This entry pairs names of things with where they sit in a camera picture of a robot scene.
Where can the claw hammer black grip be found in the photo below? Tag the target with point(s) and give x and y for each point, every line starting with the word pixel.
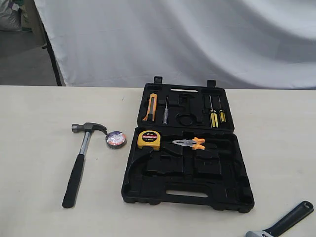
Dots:
pixel 87 128

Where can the adjustable wrench black handle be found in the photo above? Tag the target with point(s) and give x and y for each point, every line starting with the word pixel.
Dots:
pixel 293 217

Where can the yellow tape measure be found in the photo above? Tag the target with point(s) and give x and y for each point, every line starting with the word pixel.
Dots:
pixel 149 138

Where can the black backdrop stand pole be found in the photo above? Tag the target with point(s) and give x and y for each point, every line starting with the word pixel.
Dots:
pixel 48 47

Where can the large yellow black screwdriver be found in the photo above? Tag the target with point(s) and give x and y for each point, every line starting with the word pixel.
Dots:
pixel 213 116

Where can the clear voltage tester screwdriver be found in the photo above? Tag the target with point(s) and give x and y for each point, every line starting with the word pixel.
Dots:
pixel 165 113

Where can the orange handled pliers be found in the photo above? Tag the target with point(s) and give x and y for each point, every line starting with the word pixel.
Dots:
pixel 195 143

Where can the white sack in background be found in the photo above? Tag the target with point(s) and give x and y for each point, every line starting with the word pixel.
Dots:
pixel 9 16

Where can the small yellow black screwdriver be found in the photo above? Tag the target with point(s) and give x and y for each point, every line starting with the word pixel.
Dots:
pixel 221 112

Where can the orange utility knife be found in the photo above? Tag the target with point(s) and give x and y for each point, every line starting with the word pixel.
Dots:
pixel 151 110

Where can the black plastic tool case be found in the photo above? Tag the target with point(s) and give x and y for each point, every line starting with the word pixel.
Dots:
pixel 212 177

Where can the black electrical tape roll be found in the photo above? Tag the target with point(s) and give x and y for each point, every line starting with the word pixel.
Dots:
pixel 115 139

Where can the white backdrop cloth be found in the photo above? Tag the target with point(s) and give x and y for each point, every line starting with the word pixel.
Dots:
pixel 238 43

